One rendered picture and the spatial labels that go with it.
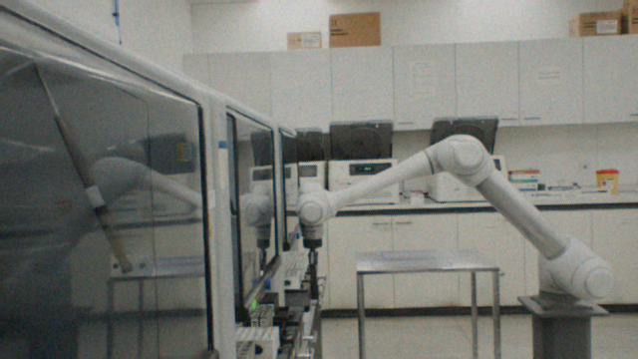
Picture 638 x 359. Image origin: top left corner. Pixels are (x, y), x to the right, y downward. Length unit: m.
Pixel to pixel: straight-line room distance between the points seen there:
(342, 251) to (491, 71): 1.92
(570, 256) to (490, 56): 3.01
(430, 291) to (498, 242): 0.66
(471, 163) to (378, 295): 2.75
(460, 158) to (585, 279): 0.59
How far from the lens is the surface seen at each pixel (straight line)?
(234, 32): 5.24
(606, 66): 5.18
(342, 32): 4.84
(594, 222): 4.82
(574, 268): 2.11
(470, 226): 4.53
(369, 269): 2.40
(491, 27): 5.30
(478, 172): 1.96
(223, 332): 1.14
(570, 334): 2.37
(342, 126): 4.59
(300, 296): 2.11
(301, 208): 1.89
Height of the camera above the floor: 1.31
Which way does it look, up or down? 3 degrees down
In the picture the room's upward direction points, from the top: 2 degrees counter-clockwise
